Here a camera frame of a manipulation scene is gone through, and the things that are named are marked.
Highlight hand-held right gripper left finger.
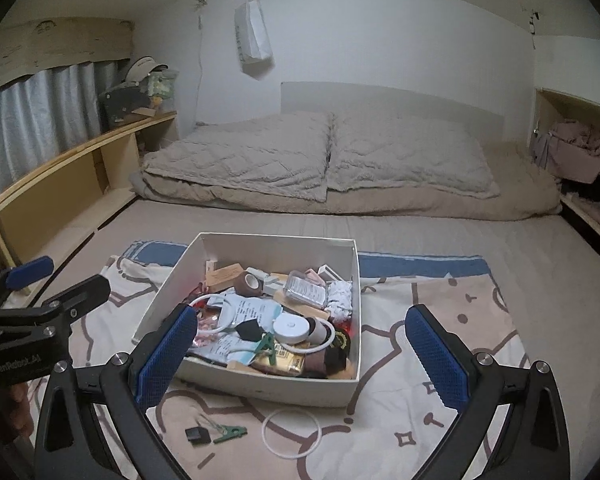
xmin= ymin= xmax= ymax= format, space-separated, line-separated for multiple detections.
xmin=32 ymin=302 xmax=201 ymax=480

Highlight hanging white bag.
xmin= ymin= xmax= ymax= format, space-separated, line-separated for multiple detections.
xmin=234 ymin=0 xmax=273 ymax=77

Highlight dark bag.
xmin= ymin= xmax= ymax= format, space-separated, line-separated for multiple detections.
xmin=97 ymin=82 xmax=153 ymax=128

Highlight black pouch with gold print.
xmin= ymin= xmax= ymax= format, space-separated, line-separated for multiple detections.
xmin=324 ymin=331 xmax=355 ymax=361

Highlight weathered wooden board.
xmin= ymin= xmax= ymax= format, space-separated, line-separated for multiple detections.
xmin=0 ymin=17 xmax=135 ymax=96

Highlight grey curtain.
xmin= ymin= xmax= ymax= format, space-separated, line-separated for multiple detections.
xmin=0 ymin=59 xmax=123 ymax=196

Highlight wooden bedside shelf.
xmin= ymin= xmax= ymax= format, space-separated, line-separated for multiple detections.
xmin=0 ymin=110 xmax=178 ymax=291

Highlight clear plastic packet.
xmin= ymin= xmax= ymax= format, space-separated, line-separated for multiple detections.
xmin=284 ymin=270 xmax=328 ymax=309

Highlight green packet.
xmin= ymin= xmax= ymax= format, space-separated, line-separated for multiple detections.
xmin=147 ymin=70 xmax=178 ymax=103

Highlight brown tape roll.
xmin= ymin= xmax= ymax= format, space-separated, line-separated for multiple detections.
xmin=230 ymin=270 xmax=261 ymax=296

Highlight wooden wall cubby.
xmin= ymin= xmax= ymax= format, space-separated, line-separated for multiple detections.
xmin=527 ymin=87 xmax=600 ymax=268

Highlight large white plastic ring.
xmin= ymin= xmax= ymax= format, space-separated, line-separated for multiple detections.
xmin=261 ymin=407 xmax=323 ymax=459
xmin=275 ymin=317 xmax=337 ymax=356

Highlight pink clothes pile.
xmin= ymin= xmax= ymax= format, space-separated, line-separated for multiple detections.
xmin=532 ymin=119 xmax=600 ymax=184

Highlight white blue paper packet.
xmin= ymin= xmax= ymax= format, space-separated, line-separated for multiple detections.
xmin=200 ymin=335 xmax=261 ymax=368
xmin=220 ymin=295 xmax=281 ymax=331

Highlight brown cardboard piece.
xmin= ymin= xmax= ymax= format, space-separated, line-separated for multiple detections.
xmin=205 ymin=262 xmax=241 ymax=291

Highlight white shoe box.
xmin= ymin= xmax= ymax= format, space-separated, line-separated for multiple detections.
xmin=130 ymin=231 xmax=363 ymax=409

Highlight white tape roll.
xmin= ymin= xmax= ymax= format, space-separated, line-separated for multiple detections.
xmin=307 ymin=319 xmax=332 ymax=346

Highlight printed bear blanket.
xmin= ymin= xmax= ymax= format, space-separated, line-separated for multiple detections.
xmin=27 ymin=240 xmax=531 ymax=480

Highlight thin hanging cord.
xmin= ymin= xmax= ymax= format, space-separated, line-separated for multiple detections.
xmin=195 ymin=0 xmax=207 ymax=126

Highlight white crumpled cloth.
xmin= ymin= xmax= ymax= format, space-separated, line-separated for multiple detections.
xmin=327 ymin=280 xmax=355 ymax=321

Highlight black triangular piece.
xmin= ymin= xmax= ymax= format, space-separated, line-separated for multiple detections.
xmin=235 ymin=319 xmax=263 ymax=343

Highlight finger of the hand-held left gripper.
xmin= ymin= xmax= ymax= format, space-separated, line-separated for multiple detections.
xmin=0 ymin=255 xmax=56 ymax=311
xmin=10 ymin=274 xmax=112 ymax=321

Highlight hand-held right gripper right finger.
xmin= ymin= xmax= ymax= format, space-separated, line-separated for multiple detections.
xmin=404 ymin=302 xmax=571 ymax=480

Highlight white round device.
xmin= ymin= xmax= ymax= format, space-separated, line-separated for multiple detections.
xmin=271 ymin=315 xmax=311 ymax=345

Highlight gold foil packet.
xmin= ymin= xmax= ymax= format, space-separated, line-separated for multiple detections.
xmin=252 ymin=347 xmax=306 ymax=376

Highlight person's left hand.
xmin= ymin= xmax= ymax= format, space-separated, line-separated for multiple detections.
xmin=7 ymin=385 xmax=35 ymax=443

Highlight white cap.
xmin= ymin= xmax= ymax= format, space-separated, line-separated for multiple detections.
xmin=119 ymin=57 xmax=168 ymax=86

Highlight beige mattress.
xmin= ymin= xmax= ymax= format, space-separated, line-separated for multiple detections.
xmin=10 ymin=195 xmax=600 ymax=480

